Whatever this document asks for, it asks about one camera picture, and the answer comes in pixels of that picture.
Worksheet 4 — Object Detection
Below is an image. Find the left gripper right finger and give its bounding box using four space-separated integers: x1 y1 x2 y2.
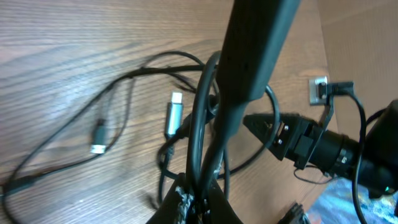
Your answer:
197 0 300 198

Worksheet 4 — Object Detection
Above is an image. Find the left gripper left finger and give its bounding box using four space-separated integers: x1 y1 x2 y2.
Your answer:
147 177 242 224

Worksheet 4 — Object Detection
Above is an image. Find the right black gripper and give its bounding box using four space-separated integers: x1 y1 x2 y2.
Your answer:
243 113 324 170

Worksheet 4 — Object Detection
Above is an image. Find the black USB cable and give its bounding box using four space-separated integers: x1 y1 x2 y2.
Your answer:
0 63 218 224
157 51 282 203

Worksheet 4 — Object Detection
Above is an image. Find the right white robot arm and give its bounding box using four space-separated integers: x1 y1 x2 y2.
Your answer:
243 100 397 198

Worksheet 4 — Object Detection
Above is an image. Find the cardboard backboard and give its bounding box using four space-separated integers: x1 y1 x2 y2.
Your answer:
317 0 398 144

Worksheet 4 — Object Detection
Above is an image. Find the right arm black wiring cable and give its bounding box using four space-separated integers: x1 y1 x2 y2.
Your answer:
292 81 386 224

